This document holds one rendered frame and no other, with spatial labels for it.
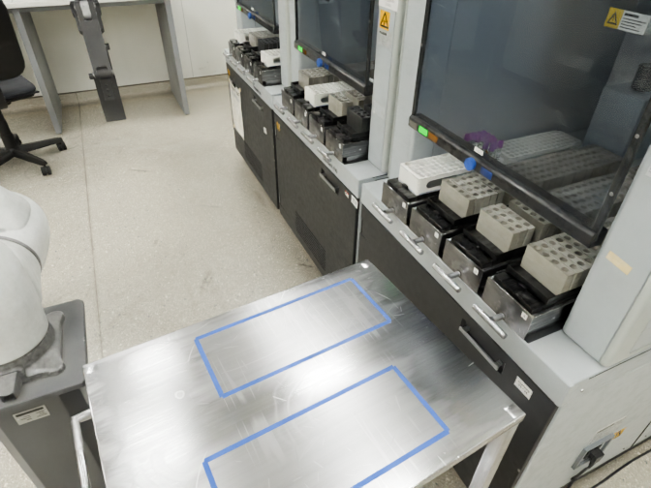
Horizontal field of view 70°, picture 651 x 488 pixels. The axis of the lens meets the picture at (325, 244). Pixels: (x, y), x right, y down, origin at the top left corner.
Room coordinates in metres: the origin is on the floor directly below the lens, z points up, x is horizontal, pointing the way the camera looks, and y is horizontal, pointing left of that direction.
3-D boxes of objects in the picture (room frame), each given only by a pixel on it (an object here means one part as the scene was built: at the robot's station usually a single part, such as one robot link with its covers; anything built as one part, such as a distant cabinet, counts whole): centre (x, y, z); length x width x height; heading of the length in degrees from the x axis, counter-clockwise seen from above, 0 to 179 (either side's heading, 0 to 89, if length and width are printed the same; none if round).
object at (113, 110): (0.69, 0.33, 1.22); 0.03 x 0.01 x 0.07; 115
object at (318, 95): (1.84, -0.06, 0.83); 0.30 x 0.10 x 0.06; 115
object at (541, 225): (0.92, -0.48, 0.85); 0.12 x 0.02 x 0.06; 25
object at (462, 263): (0.98, -0.61, 0.78); 0.73 x 0.14 x 0.09; 115
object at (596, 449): (0.65, -0.73, 0.29); 0.11 x 0.03 x 0.10; 115
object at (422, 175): (1.20, -0.36, 0.83); 0.30 x 0.10 x 0.06; 115
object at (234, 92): (2.70, 0.56, 0.43); 0.27 x 0.02 x 0.36; 25
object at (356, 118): (1.52, -0.10, 0.85); 0.12 x 0.02 x 0.06; 25
